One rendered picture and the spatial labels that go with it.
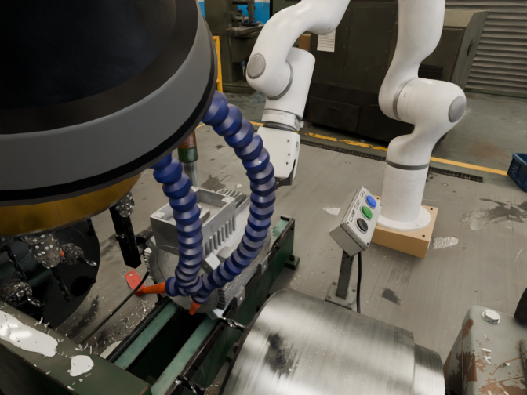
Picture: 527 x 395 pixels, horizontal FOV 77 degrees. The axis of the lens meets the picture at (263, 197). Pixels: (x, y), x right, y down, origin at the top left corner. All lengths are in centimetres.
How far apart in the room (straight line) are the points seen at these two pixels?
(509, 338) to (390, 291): 54
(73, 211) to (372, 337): 32
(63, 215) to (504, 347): 44
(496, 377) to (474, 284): 69
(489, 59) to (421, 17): 615
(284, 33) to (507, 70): 655
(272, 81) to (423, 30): 42
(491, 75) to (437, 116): 618
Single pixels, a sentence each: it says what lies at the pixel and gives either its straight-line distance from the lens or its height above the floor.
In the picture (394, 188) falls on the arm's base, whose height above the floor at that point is 98.
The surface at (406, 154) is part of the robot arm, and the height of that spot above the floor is 109.
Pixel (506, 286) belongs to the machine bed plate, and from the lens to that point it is 113.
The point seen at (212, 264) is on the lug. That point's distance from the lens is 58.
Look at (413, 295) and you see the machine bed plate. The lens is 99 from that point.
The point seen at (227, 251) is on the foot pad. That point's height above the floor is 108.
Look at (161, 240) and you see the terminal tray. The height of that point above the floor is 110.
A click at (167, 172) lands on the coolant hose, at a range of 25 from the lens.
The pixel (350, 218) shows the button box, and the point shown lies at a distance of 70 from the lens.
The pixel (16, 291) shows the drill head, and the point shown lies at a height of 107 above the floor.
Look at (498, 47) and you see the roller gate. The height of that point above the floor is 73.
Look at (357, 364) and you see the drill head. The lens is 37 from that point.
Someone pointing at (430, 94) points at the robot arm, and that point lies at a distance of 95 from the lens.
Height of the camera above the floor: 147
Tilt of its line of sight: 31 degrees down
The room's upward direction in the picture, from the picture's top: straight up
